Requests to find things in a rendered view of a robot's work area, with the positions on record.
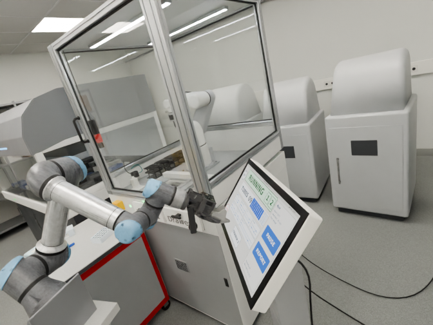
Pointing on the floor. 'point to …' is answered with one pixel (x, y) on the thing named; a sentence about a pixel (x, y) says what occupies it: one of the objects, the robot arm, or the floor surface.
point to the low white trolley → (116, 274)
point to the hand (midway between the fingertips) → (225, 221)
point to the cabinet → (202, 270)
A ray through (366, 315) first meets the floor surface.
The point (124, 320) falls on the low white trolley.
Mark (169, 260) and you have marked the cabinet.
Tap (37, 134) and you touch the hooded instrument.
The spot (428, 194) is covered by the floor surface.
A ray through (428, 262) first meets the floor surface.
